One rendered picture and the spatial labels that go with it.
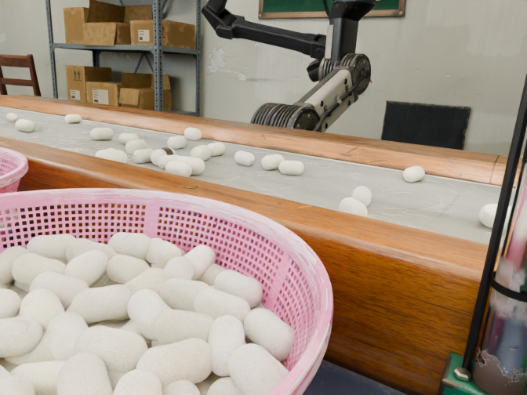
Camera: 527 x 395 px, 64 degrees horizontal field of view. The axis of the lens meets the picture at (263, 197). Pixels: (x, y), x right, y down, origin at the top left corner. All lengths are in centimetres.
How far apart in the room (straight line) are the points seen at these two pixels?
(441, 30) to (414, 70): 23
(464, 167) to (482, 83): 192
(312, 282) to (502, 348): 9
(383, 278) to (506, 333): 7
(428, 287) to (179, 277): 14
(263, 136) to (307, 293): 53
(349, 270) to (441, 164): 37
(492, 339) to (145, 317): 17
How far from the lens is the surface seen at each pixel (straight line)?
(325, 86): 106
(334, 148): 66
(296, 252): 24
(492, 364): 25
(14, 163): 49
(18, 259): 30
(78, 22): 354
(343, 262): 27
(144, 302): 23
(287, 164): 52
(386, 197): 47
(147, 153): 56
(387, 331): 28
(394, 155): 64
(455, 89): 254
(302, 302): 22
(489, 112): 252
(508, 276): 23
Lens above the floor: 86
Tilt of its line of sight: 16 degrees down
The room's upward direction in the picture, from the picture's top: 3 degrees clockwise
